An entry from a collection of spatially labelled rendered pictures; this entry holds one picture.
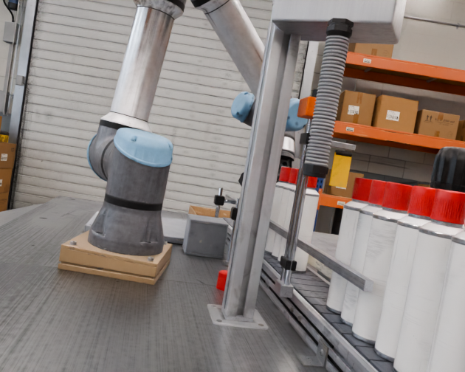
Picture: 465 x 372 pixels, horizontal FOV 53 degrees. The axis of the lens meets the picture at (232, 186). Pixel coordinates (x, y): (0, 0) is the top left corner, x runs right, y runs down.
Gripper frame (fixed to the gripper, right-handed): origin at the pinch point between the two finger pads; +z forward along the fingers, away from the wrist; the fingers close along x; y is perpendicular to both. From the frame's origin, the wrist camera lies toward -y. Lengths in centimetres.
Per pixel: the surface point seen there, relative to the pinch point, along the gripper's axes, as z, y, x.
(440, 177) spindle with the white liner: -2.7, 24.6, -31.3
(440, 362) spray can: 36, -2, -60
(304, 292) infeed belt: 22.3, -2.9, -28.0
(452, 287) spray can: 30, -2, -64
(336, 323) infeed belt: 29.3, -3.1, -40.2
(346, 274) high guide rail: 24, -4, -46
